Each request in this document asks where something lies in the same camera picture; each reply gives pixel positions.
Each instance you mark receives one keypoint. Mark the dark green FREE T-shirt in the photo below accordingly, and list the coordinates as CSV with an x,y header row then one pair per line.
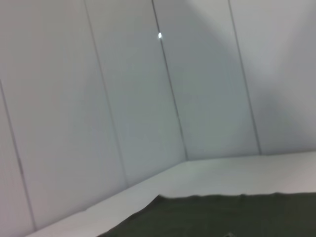
x,y
222,217

